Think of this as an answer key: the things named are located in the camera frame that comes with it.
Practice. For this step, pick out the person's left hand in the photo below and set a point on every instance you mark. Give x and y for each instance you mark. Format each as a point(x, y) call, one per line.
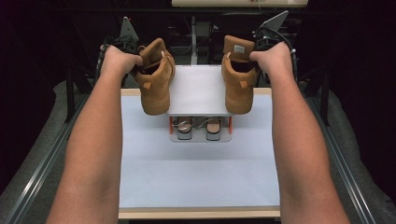
point(120, 60)

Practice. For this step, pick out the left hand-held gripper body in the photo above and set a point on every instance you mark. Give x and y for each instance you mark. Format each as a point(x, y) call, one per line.
point(128, 31)

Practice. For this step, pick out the white table mat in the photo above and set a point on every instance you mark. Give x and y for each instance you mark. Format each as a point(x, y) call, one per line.
point(199, 174)

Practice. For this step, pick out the white desk leg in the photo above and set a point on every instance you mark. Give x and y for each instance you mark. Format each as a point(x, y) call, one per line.
point(194, 40)

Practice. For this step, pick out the tan suede boot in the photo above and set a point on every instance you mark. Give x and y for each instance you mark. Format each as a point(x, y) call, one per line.
point(238, 93)
point(155, 93)

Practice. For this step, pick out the black metal stand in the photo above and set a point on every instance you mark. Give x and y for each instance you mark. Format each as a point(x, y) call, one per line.
point(325, 96)
point(70, 93)

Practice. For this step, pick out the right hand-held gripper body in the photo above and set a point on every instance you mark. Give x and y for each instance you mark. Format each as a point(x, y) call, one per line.
point(274, 21)

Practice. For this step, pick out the aluminium frame rail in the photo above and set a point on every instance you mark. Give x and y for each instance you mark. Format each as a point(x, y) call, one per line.
point(345, 168)
point(34, 177)

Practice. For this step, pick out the person's right hand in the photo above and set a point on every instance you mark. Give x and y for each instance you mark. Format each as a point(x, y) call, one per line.
point(274, 59)

